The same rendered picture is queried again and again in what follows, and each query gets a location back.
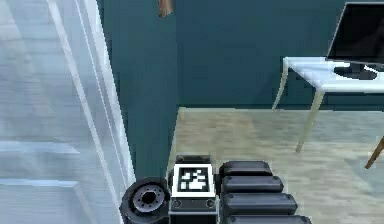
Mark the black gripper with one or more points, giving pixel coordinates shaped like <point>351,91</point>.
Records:
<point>146,200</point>

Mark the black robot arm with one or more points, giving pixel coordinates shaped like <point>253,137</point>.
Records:
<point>253,193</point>

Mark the white room door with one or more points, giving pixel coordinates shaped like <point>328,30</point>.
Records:
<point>50,110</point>

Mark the white table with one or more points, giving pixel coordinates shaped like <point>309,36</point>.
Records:
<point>320,78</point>

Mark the brown wooden chair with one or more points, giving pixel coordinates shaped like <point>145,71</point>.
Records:
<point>375,155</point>

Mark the black television set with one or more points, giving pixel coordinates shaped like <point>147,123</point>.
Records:
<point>361,33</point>

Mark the brown wooden wall object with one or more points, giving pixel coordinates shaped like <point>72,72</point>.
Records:
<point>165,7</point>

